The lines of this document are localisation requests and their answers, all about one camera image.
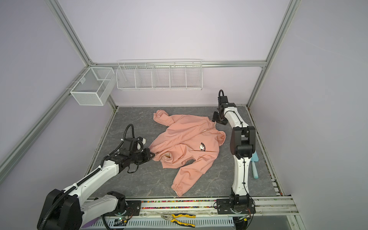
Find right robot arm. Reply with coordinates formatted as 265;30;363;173
212;90;256;215

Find white wire shelf basket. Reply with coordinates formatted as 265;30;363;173
116;59;203;90

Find white mesh box basket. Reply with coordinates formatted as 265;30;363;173
71;67;117;106

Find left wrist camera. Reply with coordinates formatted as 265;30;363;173
137;137;146;151

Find yellow handled pliers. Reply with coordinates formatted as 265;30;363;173
160;213;196;228

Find purple pink silicone spatula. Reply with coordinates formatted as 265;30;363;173
81;218;99;229

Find white slotted cable duct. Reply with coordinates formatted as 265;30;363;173
105;217;235;230

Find small green circuit board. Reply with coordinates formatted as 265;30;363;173
113;218;128;227

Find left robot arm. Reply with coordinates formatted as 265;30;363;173
37;132;154;230

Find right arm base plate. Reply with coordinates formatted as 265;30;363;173
214;196;256;215

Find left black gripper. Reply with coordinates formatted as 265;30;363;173
129;148;155;165

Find teal silicone spatula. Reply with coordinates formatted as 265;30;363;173
251;151;259;179

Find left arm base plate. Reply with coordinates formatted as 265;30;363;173
122;200;142;216

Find pink Snoopy zip jacket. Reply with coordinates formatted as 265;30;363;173
149;110;226;196

